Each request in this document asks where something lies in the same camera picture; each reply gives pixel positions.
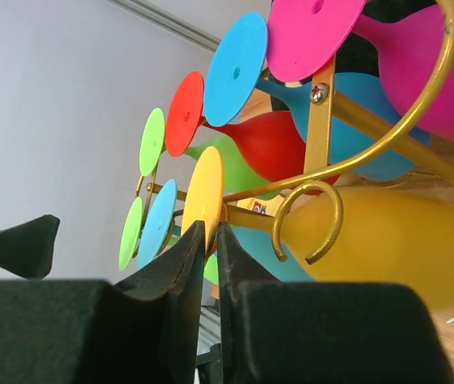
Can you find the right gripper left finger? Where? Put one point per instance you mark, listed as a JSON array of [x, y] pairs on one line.
[[143, 329]]

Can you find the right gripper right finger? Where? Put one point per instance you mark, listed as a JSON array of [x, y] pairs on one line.
[[321, 332]]

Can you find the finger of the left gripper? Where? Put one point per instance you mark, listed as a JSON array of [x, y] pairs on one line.
[[26, 250]]

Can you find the yellow wine glass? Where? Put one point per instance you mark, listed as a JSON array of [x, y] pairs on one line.
[[328, 234]]

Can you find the green wine glass front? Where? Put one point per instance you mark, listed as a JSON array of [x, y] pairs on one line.
[[130, 232]]

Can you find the green wine glass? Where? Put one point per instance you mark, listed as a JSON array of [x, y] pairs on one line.
[[152, 140], [130, 232]]

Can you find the blue wine glass front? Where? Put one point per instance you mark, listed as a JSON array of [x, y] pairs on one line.
[[157, 228]]

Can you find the blue wine glass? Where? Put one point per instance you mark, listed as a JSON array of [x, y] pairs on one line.
[[234, 72], [157, 228]]

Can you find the green wine glass back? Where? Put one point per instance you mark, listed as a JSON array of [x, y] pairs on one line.
[[152, 140]]

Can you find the red wine glass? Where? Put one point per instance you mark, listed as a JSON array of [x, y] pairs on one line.
[[263, 149]]

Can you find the blue wine glass back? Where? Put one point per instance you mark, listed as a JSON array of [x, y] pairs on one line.
[[234, 72]]

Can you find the magenta wine glass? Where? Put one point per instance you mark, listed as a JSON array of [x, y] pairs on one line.
[[303, 35]]

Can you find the yellow truck print cloth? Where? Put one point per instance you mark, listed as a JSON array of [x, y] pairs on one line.
[[268, 207]]

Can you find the black floral pillow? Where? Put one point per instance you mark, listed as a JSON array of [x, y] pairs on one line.
[[356, 54]]

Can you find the gold wire glass rack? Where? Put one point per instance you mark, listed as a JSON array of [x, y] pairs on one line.
[[387, 136]]

